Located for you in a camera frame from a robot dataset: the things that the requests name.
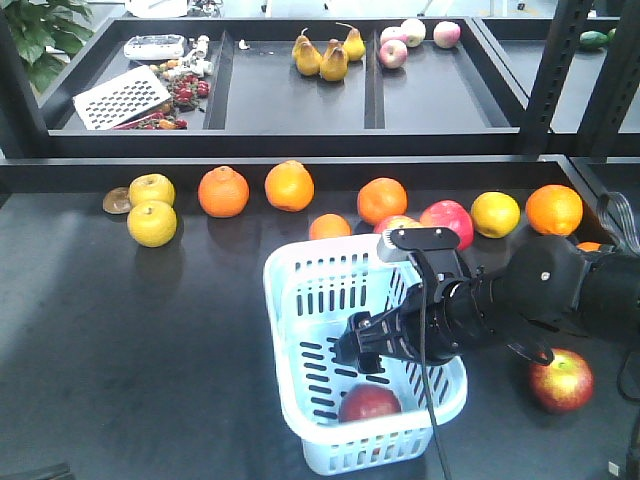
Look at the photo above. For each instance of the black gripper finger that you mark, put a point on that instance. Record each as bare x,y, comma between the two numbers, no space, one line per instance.
60,471

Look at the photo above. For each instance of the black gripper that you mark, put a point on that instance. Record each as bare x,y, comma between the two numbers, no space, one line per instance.
410,331

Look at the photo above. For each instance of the dark red apple lowest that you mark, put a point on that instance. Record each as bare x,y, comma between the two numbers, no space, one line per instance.
368,401

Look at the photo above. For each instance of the light blue plastic basket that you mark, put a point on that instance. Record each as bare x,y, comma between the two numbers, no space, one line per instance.
311,289

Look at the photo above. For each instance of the red yellow apple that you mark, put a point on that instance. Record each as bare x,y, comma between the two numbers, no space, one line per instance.
565,385

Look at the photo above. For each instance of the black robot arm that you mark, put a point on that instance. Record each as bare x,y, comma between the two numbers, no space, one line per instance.
548,283

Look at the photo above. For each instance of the orange behind red apples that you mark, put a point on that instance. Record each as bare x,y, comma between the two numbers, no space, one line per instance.
381,198

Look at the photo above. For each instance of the small mandarin front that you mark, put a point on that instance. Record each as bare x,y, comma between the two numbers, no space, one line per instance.
329,225

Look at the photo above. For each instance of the red apple with stem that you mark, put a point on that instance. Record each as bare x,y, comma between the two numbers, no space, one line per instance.
396,222

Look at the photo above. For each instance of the black wooden produce display stand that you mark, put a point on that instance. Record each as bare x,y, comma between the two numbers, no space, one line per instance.
130,362

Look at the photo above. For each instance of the plain red apple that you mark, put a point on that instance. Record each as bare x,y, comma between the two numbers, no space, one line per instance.
452,215

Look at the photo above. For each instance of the large orange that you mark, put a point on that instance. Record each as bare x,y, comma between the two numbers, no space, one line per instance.
289,186
554,210

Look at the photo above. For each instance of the yellow green apple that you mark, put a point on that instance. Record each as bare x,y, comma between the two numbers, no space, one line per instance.
495,214

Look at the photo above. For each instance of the knobbed orange left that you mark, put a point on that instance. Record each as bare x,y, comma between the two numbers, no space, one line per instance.
223,192

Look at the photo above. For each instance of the large orange right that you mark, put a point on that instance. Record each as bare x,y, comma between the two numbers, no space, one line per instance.
554,210

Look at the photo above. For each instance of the front yellow asian pear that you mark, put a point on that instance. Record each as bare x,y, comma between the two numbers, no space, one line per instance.
152,223

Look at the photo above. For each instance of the yellow asian pear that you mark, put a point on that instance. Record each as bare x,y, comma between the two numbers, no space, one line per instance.
152,186
152,223

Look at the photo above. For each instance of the mandarin right of pair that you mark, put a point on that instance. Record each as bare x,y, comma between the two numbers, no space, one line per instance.
588,246

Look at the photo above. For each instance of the rear yellow asian pear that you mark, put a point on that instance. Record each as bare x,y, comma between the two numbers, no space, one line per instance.
152,186

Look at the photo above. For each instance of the brown pear middle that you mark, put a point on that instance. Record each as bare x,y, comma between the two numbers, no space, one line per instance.
334,64

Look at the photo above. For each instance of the brown pear front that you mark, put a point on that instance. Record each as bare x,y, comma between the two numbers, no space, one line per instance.
309,60

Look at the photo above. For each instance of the brown pear left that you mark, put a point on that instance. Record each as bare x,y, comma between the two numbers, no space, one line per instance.
299,41

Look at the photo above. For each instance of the pink apple front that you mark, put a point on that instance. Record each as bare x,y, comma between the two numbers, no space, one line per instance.
393,54

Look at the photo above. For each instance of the pink apple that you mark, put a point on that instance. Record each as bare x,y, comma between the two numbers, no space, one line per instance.
414,30
446,34
393,54
392,33

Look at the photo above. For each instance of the brown pear long stem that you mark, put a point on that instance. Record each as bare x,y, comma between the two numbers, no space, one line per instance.
353,45

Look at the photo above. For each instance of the pile of red strawberries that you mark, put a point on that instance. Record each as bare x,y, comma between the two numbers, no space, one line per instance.
188,88

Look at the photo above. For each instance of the pink apple back left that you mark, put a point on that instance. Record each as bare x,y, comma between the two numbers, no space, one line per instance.
392,33

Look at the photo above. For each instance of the pink apple back middle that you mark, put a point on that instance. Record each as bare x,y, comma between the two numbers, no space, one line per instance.
414,30

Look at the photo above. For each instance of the pink apple right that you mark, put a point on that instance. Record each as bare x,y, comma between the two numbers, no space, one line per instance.
446,34

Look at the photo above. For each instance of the white plastic fittings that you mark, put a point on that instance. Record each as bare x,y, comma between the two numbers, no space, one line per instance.
195,62

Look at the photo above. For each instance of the white perforated tray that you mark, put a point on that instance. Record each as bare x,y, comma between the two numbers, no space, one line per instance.
120,99

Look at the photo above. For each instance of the white device box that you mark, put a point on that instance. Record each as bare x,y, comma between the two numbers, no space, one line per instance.
154,47

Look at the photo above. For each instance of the avocado far left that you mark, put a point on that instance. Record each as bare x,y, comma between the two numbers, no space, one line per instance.
593,40

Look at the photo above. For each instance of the potted green plant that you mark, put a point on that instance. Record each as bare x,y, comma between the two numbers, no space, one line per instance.
47,34

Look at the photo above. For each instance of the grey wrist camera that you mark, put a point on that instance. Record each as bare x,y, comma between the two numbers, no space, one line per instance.
395,245

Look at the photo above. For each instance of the black shelf upright post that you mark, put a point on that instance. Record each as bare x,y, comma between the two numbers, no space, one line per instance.
561,44

